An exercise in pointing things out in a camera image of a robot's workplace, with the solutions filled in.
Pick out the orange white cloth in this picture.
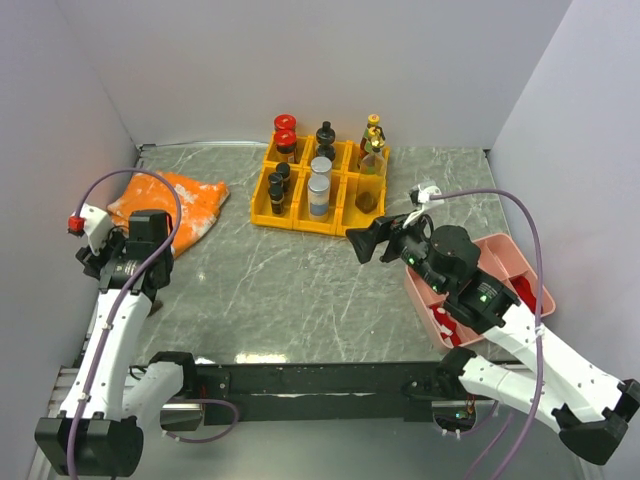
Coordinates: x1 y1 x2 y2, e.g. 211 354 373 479
107 171 229 258

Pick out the white peppercorn jar silver lid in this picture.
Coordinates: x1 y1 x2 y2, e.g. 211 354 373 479
310 156 333 181

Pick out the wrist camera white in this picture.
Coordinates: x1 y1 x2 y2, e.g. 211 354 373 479
67 203 114 255
403 182 444 229

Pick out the red santa toy front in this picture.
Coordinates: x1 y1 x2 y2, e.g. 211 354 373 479
431 306 462 348

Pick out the yellow bin back left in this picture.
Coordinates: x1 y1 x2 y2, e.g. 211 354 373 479
263 132 315 168

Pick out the silver cap spice bottle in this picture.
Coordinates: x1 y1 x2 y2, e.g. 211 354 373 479
307 174 330 221

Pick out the red lid sauce jar front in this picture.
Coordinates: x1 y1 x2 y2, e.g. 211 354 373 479
273 131 298 164

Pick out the red santa toy back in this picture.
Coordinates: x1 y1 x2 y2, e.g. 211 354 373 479
511 275 537 314

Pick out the chili sauce bottle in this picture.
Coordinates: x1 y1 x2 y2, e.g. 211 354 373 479
357 127 373 170
367 114 382 137

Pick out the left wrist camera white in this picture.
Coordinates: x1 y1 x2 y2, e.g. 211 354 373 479
67 203 114 255

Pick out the red santa toy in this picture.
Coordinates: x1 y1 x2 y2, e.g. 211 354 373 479
431 306 462 348
511 275 537 314

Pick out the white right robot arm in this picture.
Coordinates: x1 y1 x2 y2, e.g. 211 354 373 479
346 215 639 465

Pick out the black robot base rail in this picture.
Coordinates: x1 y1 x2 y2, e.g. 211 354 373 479
134 362 501 431

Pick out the small black cap shaker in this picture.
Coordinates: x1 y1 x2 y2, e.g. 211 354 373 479
276 162 291 193
268 172 284 190
268 185 285 216

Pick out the pink divided organizer tray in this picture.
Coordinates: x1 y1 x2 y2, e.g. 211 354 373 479
404 233 538 355

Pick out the glass oil bottle gold spout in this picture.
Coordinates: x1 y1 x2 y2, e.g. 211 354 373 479
355 131 386 214

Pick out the white powder bottle black cap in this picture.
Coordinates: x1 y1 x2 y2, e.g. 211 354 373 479
315 121 336 146

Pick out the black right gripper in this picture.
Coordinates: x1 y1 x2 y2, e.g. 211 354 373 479
345 206 449 294

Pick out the red lid sauce jar back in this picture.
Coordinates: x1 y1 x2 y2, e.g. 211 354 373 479
273 113 297 132

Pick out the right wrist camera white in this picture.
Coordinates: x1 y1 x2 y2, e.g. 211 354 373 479
403 182 444 229

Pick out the red lid sauce jar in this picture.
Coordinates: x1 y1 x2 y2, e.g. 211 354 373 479
273 113 297 132
273 131 298 164

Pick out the yellow bin front right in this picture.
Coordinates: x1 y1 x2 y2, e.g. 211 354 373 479
339 174 387 236

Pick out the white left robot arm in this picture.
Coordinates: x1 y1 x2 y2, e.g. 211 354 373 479
34 205 200 479

